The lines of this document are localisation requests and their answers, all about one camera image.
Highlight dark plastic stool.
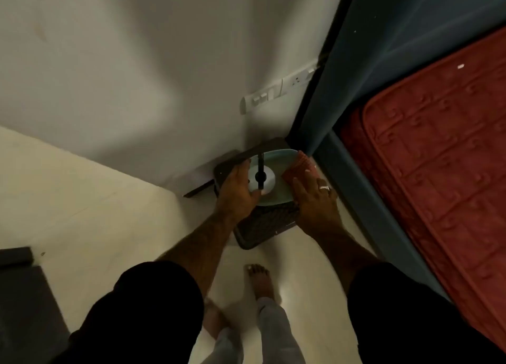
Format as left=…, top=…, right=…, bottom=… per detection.
left=183, top=136, right=302, bottom=251

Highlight person's left forearm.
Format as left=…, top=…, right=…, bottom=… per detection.
left=157, top=211, right=238, bottom=297

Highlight black sleeve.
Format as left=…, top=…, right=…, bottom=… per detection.
left=347, top=261, right=506, bottom=364
left=51, top=261, right=206, bottom=364

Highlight black right sleeve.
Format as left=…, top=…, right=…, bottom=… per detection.
left=347, top=261, right=506, bottom=364

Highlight blue bed frame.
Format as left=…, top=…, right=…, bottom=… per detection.
left=298, top=0, right=506, bottom=301

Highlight person's foot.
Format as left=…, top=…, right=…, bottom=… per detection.
left=245, top=263, right=277, bottom=303
left=203, top=298, right=231, bottom=340

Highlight person's right foot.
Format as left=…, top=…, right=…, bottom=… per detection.
left=245, top=263, right=277, bottom=303

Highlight person's right forearm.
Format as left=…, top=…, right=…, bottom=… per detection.
left=307, top=217, right=383, bottom=296

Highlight white spray bottle black trigger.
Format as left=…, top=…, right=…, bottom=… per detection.
left=247, top=152, right=277, bottom=196

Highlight person's left foot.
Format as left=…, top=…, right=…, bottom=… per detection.
left=203, top=298, right=231, bottom=340

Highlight black left sleeve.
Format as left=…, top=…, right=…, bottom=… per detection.
left=51, top=261, right=206, bottom=364

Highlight person's right hand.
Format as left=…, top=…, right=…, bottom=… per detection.
left=291, top=169, right=344, bottom=238

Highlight red quilted mattress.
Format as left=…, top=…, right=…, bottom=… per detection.
left=339, top=26, right=506, bottom=352

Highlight orange checked cloth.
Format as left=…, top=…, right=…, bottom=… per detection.
left=281, top=150, right=321, bottom=189

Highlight person's left hand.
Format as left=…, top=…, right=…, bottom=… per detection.
left=215, top=158, right=262, bottom=226

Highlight grey trousers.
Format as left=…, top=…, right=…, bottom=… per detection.
left=201, top=296, right=306, bottom=364

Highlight light green tray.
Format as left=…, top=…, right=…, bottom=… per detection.
left=247, top=148, right=301, bottom=206

